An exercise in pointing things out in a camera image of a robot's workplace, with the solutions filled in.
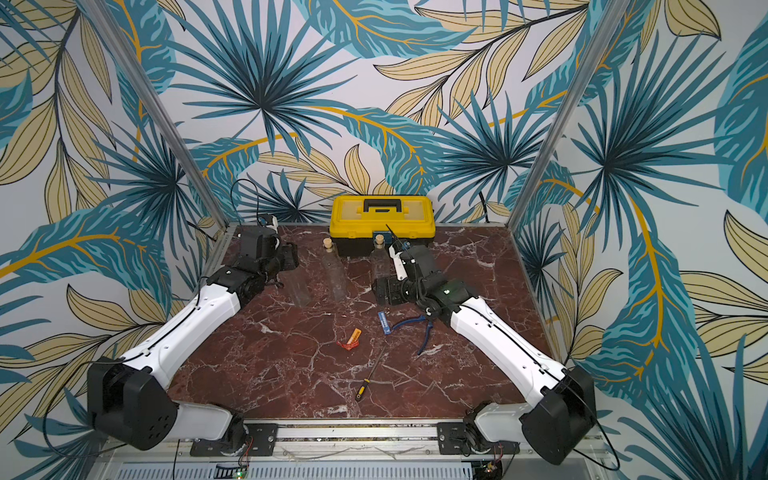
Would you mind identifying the glass bottle blue label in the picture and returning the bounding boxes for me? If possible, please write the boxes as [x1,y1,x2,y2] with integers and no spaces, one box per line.
[280,255,312,307]

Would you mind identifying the glass bottle red label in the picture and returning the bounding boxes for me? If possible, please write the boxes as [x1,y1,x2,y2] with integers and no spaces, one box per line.
[369,234,391,281]

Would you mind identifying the glass bottle orange label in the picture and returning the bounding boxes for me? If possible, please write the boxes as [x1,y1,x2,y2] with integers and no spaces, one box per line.
[321,237,348,302]

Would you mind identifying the blue label sticker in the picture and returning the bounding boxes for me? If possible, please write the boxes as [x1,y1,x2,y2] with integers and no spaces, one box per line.
[378,311,391,335]

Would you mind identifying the orange label sticker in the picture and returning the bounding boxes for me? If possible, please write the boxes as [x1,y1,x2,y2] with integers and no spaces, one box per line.
[348,328,361,344]

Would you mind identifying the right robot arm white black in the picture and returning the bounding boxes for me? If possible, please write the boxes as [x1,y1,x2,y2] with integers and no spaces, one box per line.
[372,244,597,465]

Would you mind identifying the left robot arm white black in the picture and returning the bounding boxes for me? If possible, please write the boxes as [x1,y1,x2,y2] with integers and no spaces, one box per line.
[87,215,299,455]

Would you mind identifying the yellow black toolbox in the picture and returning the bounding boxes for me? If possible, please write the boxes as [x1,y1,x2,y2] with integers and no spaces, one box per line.
[329,195,436,257]

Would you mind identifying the yellow black screwdriver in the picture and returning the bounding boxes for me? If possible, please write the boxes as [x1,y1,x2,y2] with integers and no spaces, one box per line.
[355,349,387,402]

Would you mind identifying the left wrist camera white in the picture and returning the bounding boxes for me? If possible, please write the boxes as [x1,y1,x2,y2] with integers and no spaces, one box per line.
[257,214,278,234]

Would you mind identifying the blue handled cutting pliers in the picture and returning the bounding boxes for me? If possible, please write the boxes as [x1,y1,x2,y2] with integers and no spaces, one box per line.
[391,313,439,357]

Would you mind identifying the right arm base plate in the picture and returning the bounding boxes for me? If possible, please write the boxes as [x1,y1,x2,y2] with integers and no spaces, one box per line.
[436,421,520,456]

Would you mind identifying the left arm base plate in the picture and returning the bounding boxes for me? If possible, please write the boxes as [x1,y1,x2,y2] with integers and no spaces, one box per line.
[190,423,278,459]

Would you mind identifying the aluminium front rail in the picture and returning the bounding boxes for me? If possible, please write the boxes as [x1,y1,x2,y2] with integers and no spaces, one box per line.
[88,419,617,479]

